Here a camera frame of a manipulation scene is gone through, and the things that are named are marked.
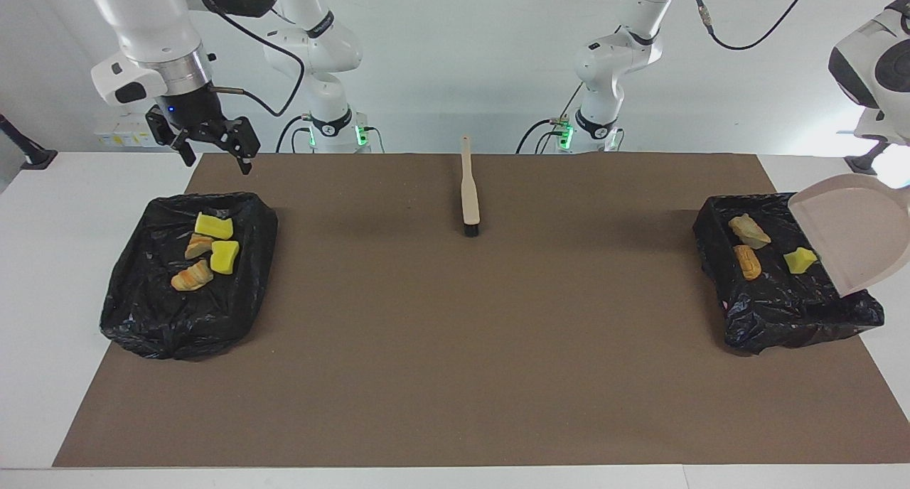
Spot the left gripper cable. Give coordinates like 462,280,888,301
693,0,818,51

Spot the beige plastic dustpan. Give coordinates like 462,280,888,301
787,173,910,299

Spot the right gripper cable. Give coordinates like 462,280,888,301
186,0,306,118

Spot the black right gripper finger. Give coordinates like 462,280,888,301
219,117,261,176
146,109,198,167

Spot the small yellow sponge wedge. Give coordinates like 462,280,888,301
783,247,820,275

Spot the white wall outlet box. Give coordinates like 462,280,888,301
94,112,163,149

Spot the brown table mat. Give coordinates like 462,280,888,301
52,153,910,468

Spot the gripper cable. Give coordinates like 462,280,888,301
186,0,306,118
693,0,818,51

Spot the beige hand brush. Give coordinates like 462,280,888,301
460,135,481,237

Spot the black base power cable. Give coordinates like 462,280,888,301
515,118,569,154
276,116,314,154

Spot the brown bread nugget toy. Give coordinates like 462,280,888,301
733,244,763,281

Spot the black camera stand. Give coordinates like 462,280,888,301
0,114,58,170
845,139,889,176

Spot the yellow sponge piece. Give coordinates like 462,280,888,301
210,240,241,275
194,213,235,240

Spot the black bag-lined bin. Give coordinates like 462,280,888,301
692,192,886,356
100,192,279,362

